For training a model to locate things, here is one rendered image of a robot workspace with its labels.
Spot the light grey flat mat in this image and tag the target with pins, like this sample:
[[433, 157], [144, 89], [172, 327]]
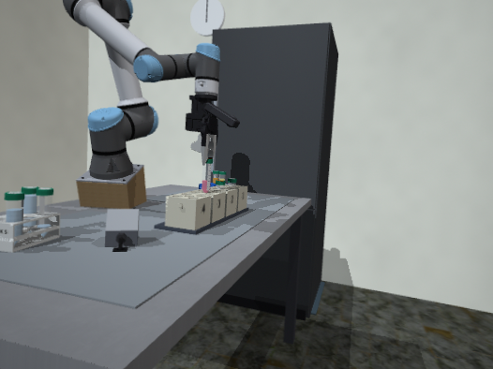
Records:
[[78, 263]]

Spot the white tube rack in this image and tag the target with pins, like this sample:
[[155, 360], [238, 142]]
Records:
[[7, 230]]

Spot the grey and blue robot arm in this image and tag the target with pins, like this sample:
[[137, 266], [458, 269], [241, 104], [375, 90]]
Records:
[[109, 128]]

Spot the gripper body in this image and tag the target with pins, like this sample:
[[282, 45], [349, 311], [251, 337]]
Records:
[[194, 122]]

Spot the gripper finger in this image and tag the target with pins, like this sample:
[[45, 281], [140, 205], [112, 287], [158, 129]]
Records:
[[212, 144], [201, 145]]

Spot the cream tube adapter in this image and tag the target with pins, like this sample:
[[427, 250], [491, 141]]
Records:
[[241, 196], [217, 203], [187, 211], [230, 200]]

